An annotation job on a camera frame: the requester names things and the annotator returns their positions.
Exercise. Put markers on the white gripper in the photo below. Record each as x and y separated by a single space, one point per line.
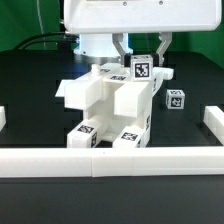
141 16

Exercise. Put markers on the white tagged cube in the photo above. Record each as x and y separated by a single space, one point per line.
141 67
175 99

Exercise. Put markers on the white marker base plate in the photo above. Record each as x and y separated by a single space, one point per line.
60 90

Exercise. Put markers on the white chair seat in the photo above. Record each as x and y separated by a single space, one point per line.
120 116

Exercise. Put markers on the white U-shaped obstacle fence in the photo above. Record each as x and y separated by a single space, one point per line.
103 162

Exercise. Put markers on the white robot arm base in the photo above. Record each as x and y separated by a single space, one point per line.
96 49

